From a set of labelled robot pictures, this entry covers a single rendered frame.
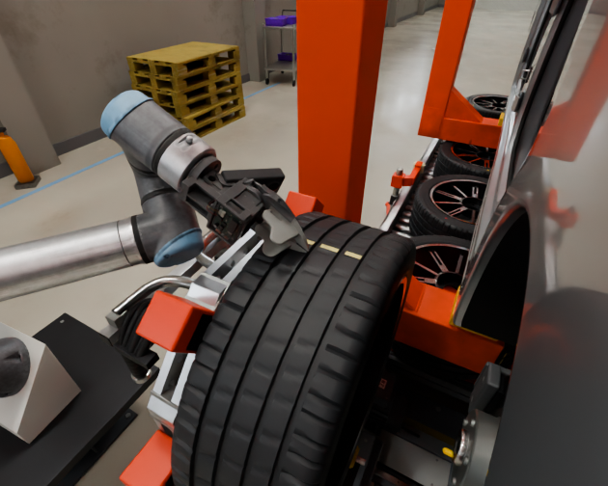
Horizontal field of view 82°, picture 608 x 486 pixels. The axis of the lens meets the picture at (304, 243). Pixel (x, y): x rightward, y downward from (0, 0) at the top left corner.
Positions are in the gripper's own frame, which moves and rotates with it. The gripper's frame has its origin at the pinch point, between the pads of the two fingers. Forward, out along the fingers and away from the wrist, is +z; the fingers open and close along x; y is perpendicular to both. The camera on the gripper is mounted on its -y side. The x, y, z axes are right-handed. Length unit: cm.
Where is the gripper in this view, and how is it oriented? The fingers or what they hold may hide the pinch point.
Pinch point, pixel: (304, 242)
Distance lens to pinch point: 57.1
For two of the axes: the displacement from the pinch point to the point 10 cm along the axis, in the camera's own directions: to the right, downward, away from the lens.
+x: 4.1, -5.4, -7.3
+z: 7.8, 6.2, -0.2
